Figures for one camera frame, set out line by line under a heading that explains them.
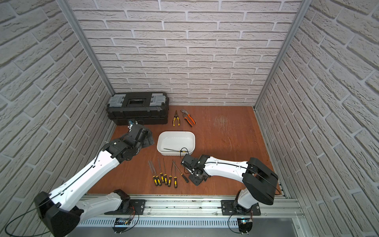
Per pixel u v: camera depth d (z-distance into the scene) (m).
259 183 0.43
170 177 0.83
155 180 0.81
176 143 0.98
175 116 1.13
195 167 0.60
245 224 0.71
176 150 0.95
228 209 0.73
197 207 0.76
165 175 0.84
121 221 0.72
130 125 0.63
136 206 0.75
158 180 0.81
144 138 0.59
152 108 0.95
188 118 1.10
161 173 0.85
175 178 0.83
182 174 0.84
